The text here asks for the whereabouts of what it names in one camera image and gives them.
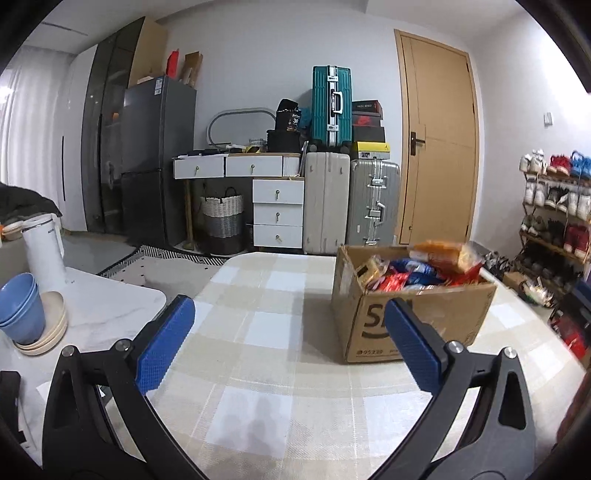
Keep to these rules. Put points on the large flat cardboard box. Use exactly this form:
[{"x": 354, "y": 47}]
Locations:
[{"x": 150, "y": 50}]

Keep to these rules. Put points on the red and black shoe box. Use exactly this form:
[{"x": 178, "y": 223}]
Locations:
[{"x": 367, "y": 121}]

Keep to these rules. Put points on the yellow and black striped item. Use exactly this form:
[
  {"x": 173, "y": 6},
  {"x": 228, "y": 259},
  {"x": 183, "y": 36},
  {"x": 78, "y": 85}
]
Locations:
[{"x": 255, "y": 148}]

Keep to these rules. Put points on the assorted sneakers group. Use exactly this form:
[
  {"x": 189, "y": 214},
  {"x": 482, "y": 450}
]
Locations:
[{"x": 577, "y": 235}]

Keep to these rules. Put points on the narrow brown cardboard box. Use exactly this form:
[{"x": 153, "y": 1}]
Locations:
[{"x": 192, "y": 69}]

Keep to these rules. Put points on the small beige pot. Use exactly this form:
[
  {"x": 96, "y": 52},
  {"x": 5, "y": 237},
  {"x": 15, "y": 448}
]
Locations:
[{"x": 13, "y": 230}]

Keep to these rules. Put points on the pile of snack packets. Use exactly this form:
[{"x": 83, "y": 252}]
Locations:
[{"x": 415, "y": 274}]

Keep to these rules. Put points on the wooden door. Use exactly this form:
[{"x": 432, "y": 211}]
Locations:
[{"x": 438, "y": 184}]

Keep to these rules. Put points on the black printed paper bag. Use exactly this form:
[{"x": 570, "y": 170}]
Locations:
[{"x": 287, "y": 115}]

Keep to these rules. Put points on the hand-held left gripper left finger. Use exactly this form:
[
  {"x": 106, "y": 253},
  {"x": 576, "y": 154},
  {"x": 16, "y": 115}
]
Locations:
[{"x": 168, "y": 341}]

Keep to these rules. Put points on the white bin with sticks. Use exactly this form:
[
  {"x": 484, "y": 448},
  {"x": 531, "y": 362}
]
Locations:
[{"x": 538, "y": 290}]

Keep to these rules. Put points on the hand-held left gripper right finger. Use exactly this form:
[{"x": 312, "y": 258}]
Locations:
[{"x": 411, "y": 346}]

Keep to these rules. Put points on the bamboo shoe rack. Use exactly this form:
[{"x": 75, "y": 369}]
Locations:
[{"x": 549, "y": 177}]

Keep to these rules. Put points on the scattered dark shoes group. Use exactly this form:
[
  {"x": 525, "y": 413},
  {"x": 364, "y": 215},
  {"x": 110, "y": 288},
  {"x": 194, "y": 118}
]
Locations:
[{"x": 496, "y": 267}]

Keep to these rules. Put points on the yellow and white shoe box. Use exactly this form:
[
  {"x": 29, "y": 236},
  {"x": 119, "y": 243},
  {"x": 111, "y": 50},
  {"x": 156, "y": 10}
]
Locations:
[{"x": 370, "y": 150}]

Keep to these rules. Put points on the black and white rug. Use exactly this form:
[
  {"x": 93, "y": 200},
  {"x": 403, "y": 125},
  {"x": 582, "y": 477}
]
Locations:
[{"x": 184, "y": 256}]

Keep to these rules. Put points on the white marble side table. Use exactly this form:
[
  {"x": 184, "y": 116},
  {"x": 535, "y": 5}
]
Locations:
[{"x": 106, "y": 295}]

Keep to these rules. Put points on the white wardrobe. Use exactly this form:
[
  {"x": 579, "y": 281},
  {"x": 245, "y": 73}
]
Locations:
[{"x": 76, "y": 138}]

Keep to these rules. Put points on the beige suitcase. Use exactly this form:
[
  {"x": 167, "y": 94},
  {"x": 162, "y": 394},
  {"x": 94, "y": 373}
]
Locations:
[{"x": 325, "y": 203}]

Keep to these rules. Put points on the dark glass cabinet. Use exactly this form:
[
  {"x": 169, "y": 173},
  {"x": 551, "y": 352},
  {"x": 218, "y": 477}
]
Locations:
[{"x": 106, "y": 115}]

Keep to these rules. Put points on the silver suitcase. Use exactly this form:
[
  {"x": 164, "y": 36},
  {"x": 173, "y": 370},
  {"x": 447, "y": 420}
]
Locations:
[{"x": 369, "y": 203}]

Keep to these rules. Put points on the white dresser with drawers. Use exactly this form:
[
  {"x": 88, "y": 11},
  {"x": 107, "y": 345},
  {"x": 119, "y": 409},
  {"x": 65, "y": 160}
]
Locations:
[{"x": 277, "y": 217}]

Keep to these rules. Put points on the oval white-framed mirror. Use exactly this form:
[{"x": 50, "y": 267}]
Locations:
[{"x": 240, "y": 110}]

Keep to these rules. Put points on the beige plate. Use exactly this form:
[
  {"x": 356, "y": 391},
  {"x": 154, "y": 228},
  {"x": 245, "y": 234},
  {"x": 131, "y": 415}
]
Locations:
[
  {"x": 55, "y": 314},
  {"x": 46, "y": 350}
]

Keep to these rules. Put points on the white paper tissue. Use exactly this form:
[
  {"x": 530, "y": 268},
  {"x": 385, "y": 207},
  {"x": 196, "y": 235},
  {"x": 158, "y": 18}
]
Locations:
[{"x": 46, "y": 392}]

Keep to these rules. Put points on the dark cloth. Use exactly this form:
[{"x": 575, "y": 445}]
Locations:
[{"x": 23, "y": 203}]

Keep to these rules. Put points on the grey refrigerator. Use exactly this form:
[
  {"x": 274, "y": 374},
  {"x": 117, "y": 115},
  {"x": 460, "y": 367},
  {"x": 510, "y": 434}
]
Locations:
[{"x": 157, "y": 138}]

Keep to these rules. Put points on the white electric kettle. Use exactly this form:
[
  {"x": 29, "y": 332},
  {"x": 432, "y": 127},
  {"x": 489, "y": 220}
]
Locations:
[{"x": 44, "y": 258}]

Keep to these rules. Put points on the black phone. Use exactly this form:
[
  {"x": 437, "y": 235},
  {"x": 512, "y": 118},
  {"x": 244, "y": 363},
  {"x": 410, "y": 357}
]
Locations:
[{"x": 11, "y": 406}]

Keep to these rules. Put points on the small stack of dishes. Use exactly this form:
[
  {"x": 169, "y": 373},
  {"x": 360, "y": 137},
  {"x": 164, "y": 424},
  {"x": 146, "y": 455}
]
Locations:
[{"x": 256, "y": 141}]

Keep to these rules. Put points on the teal suitcase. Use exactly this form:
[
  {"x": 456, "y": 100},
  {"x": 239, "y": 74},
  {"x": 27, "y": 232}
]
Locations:
[{"x": 323, "y": 106}]

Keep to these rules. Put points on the black storage box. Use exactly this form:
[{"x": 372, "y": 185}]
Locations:
[{"x": 284, "y": 141}]

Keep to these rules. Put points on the woven laundry basket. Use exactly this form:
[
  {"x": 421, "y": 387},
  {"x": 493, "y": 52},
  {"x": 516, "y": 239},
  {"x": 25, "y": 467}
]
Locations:
[{"x": 221, "y": 221}]

